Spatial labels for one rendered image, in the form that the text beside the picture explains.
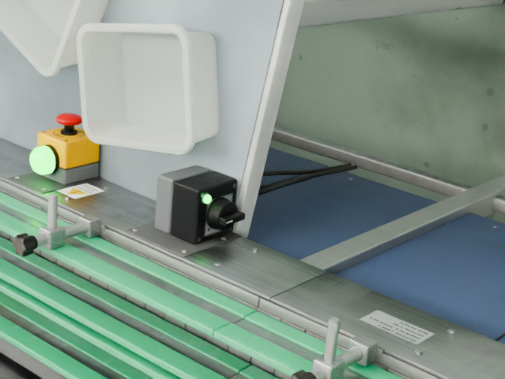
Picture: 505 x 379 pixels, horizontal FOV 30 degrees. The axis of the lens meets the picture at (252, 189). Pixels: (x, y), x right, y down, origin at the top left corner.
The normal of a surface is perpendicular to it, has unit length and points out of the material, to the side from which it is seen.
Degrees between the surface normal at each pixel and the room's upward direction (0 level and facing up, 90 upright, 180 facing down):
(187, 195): 0
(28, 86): 0
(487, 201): 90
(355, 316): 90
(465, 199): 90
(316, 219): 90
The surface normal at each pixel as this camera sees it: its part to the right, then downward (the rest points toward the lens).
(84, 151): 0.76, 0.28
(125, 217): 0.09, -0.94
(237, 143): -0.64, 0.20
